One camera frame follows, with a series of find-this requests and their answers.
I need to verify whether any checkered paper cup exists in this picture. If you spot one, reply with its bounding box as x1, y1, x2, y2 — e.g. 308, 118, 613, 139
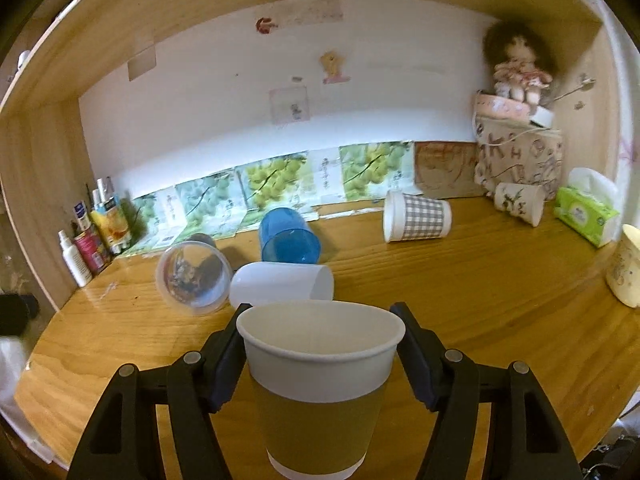
383, 190, 453, 244

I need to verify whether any clear plastic cup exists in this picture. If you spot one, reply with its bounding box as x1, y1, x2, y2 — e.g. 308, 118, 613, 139
156, 240, 233, 317

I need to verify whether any white spray bottle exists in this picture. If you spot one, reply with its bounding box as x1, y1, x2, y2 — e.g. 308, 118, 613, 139
57, 230, 94, 288

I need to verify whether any blue plastic cup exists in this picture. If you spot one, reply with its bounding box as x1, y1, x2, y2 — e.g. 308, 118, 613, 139
258, 208, 322, 264

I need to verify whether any cream printed cup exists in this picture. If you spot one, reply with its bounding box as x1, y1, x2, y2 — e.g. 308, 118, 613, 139
606, 224, 640, 308

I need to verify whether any red can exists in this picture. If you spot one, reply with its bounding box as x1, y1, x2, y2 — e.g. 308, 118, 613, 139
74, 225, 112, 276

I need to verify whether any brown sleeved paper cup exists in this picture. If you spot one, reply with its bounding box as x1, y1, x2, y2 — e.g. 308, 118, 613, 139
236, 300, 406, 480

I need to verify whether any white round lid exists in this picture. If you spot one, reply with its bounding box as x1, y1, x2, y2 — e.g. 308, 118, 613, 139
529, 105, 556, 130

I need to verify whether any grape print box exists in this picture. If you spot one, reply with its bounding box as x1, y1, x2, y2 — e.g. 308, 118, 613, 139
117, 141, 418, 256

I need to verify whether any leaf print paper cup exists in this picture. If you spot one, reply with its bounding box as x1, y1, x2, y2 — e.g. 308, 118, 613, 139
494, 182, 546, 227

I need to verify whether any clear spray bottle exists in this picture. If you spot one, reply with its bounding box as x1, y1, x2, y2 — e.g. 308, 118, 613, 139
96, 176, 117, 206

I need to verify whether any green tissue pack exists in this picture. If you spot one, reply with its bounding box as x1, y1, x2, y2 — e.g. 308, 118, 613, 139
553, 167, 621, 248

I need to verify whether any curly haired doll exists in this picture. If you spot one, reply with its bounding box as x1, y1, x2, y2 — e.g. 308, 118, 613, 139
482, 19, 559, 107

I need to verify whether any pink round box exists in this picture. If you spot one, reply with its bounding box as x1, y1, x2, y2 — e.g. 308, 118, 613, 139
474, 91, 534, 122

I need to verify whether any white plastic cup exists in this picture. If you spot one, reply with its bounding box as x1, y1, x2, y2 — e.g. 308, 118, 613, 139
229, 261, 335, 309

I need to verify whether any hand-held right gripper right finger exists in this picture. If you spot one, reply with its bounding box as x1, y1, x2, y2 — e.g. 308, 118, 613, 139
389, 302, 584, 480

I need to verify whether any brown cardboard picture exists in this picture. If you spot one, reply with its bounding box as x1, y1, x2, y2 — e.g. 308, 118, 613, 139
413, 141, 488, 200

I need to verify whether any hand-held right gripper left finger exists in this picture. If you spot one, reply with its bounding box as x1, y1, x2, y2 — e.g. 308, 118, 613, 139
66, 303, 252, 480

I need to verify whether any blue capped bottle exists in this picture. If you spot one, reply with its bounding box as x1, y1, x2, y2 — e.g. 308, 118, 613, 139
71, 203, 94, 235

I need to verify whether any letter print gift bag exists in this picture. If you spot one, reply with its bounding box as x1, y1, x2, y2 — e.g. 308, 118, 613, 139
472, 110, 563, 200

